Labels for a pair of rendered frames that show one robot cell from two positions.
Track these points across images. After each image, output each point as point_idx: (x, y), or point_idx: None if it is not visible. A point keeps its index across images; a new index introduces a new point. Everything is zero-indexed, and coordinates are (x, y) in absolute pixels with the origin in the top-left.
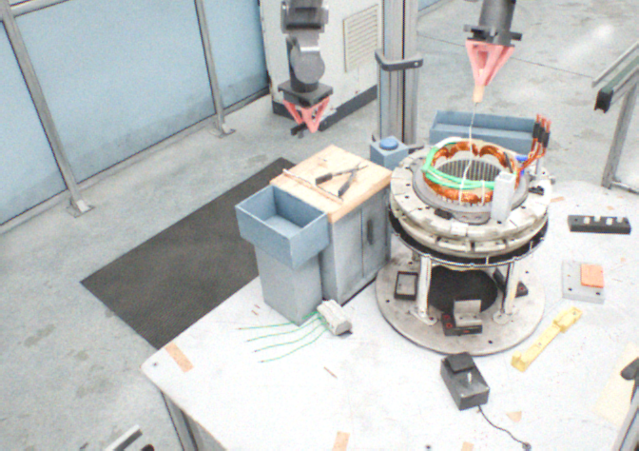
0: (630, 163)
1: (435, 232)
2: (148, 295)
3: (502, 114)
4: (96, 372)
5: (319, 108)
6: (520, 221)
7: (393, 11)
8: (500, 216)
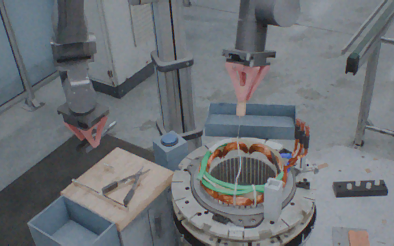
0: (379, 104)
1: (215, 235)
2: None
3: (270, 70)
4: None
5: (98, 126)
6: (291, 219)
7: (162, 21)
8: (272, 217)
